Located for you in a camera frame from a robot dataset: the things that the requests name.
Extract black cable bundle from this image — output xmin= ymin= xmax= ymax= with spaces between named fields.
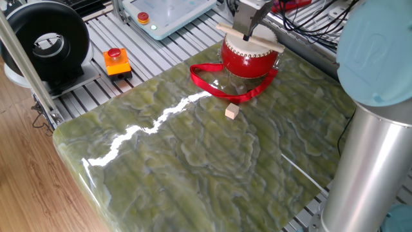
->
xmin=278 ymin=0 xmax=360 ymax=44

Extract aluminium frame bracket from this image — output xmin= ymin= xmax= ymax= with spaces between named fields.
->
xmin=111 ymin=0 xmax=129 ymax=23

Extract black keyboard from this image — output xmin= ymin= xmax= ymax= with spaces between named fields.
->
xmin=57 ymin=0 xmax=107 ymax=17

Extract orange emergency stop box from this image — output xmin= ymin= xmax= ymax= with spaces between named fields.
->
xmin=102 ymin=47 xmax=133 ymax=81

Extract white zip tie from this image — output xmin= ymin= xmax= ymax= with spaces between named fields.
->
xmin=280 ymin=153 xmax=329 ymax=194

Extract aluminium frame post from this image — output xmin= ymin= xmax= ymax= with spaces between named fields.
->
xmin=0 ymin=9 xmax=65 ymax=130

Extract red drum with white head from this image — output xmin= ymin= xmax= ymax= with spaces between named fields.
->
xmin=220 ymin=23 xmax=280 ymax=80

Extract small wooden cube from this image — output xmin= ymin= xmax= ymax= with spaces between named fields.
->
xmin=224 ymin=102 xmax=241 ymax=121

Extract grey Schunk gripper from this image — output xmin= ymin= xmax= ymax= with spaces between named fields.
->
xmin=232 ymin=0 xmax=275 ymax=42

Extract black round blower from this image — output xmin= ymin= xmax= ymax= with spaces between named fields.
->
xmin=0 ymin=1 xmax=102 ymax=99

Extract white teach pendant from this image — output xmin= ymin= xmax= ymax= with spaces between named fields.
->
xmin=122 ymin=0 xmax=218 ymax=41

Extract red drum strap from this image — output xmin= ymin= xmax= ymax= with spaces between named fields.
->
xmin=189 ymin=63 xmax=279 ymax=104

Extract thin black cable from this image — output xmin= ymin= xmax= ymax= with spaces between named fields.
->
xmin=337 ymin=108 xmax=357 ymax=157

